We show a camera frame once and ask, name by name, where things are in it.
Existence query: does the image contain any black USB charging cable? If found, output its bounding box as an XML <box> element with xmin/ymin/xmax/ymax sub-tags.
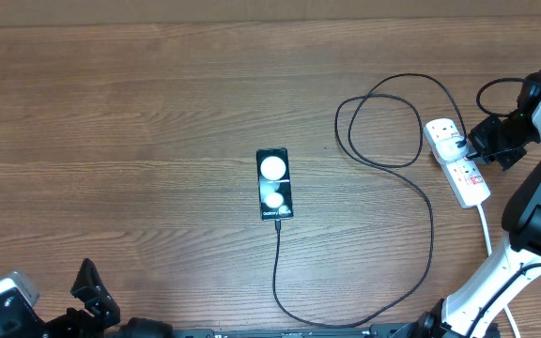
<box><xmin>271</xmin><ymin>72</ymin><xmax>471</xmax><ymax>329</ymax></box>

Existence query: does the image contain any black Galaxy smartphone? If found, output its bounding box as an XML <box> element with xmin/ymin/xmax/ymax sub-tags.
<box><xmin>256</xmin><ymin>147</ymin><xmax>294</xmax><ymax>222</ymax></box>

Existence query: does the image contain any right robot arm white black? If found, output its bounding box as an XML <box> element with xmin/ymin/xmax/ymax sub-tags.
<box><xmin>396</xmin><ymin>70</ymin><xmax>541</xmax><ymax>337</ymax></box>

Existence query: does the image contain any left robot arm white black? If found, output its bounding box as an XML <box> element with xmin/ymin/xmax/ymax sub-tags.
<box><xmin>0</xmin><ymin>258</ymin><xmax>174</xmax><ymax>338</ymax></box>

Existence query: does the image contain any white USB charger adapter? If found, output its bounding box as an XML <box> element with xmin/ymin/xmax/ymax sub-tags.
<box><xmin>424</xmin><ymin>118</ymin><xmax>470</xmax><ymax>164</ymax></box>

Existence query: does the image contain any white power strip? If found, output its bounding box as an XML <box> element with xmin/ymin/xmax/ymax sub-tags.
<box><xmin>441</xmin><ymin>158</ymin><xmax>490</xmax><ymax>208</ymax></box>

